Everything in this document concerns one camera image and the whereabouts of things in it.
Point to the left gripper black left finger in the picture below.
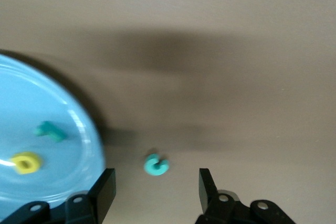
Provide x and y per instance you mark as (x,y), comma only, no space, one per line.
(99,197)

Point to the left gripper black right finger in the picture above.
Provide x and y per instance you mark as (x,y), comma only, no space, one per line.
(210,200)

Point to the teal letter c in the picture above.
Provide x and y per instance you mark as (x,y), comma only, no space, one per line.
(149,167)

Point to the yellow letter a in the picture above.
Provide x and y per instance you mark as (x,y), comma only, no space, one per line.
(32,167)

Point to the dark teal letter i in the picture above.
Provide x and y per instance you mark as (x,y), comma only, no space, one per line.
(53,132)

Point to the blue plate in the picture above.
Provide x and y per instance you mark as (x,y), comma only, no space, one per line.
(39,98)

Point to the brown table cover sheet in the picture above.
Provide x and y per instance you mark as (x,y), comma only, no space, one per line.
(236,51)

